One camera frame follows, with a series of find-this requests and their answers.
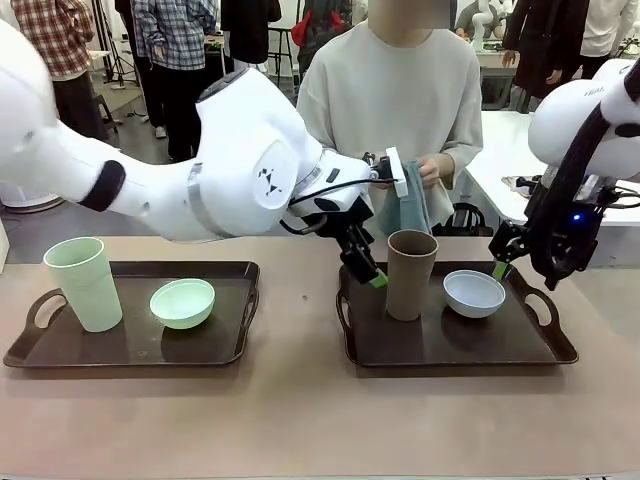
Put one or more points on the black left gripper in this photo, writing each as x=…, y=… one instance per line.
x=357, y=215

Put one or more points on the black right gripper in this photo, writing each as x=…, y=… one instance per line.
x=580, y=235

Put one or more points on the brown tall cup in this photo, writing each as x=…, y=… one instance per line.
x=407, y=285

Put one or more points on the pale blue bowl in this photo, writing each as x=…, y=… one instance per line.
x=472, y=300

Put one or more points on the teal cloth mat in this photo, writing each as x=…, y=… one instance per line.
x=407, y=210

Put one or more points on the light green bowl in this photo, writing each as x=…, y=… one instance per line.
x=182, y=307

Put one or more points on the light green tall cup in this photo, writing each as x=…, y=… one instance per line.
x=87, y=290

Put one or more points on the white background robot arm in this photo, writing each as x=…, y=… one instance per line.
x=482, y=20

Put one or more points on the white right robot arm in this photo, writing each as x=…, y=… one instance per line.
x=560, y=115

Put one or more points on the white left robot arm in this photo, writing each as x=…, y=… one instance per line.
x=235, y=150

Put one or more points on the dark brown serving tray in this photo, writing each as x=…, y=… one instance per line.
x=450, y=345
x=130, y=345

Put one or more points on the person's right hand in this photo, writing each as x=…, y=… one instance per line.
x=385, y=185

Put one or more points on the person's left hand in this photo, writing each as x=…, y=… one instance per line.
x=436, y=167

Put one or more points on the black bag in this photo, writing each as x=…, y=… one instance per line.
x=465, y=220

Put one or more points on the person in cream sweater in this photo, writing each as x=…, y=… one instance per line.
x=390, y=90

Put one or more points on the person in black coat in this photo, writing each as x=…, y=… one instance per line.
x=540, y=50

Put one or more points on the person with red scarf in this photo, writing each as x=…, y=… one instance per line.
x=310, y=30

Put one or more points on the person in blue plaid shirt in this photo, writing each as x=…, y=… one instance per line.
x=175, y=40

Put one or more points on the person in red plaid shirt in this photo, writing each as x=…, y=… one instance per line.
x=55, y=40

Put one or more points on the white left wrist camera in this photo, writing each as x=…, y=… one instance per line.
x=399, y=172

